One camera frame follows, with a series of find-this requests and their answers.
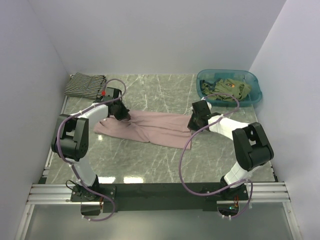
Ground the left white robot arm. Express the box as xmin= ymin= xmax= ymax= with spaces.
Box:
xmin=51 ymin=87 xmax=130 ymax=201

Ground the pink tank top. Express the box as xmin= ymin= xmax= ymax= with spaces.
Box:
xmin=93 ymin=110 xmax=192 ymax=149

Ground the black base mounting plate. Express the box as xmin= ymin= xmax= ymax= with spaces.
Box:
xmin=70 ymin=182 xmax=249 ymax=213

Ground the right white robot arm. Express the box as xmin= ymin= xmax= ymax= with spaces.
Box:
xmin=188 ymin=100 xmax=274 ymax=200

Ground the teal plastic basket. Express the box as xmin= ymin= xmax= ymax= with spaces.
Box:
xmin=196 ymin=69 xmax=263 ymax=107

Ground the striped folded tank top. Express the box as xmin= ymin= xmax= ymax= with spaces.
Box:
xmin=64 ymin=72 xmax=107 ymax=100

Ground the olive green tank top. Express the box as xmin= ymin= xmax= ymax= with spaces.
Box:
xmin=199 ymin=78 xmax=252 ymax=102

